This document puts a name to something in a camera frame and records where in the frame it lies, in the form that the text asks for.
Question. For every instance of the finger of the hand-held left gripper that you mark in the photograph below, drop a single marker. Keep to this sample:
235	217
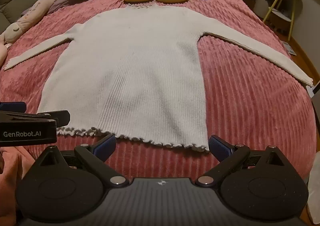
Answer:
58	117
12	107

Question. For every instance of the white plastic bag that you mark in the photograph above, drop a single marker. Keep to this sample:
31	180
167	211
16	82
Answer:
314	191

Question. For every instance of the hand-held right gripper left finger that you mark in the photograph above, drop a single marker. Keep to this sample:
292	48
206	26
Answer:
106	144

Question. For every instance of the pink plush rabbit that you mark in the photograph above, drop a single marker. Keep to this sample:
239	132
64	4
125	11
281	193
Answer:
32	15

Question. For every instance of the pink ribbed blanket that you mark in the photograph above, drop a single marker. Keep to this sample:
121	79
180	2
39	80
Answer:
237	96

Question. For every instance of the magazine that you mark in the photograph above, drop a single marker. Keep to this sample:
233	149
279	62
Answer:
289	47

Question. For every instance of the white ribbed sweater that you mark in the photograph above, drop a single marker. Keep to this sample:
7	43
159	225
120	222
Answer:
130	78

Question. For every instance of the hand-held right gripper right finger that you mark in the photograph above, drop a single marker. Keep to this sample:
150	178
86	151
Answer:
220	146

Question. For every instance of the pink cloth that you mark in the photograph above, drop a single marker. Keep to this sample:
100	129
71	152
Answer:
15	163

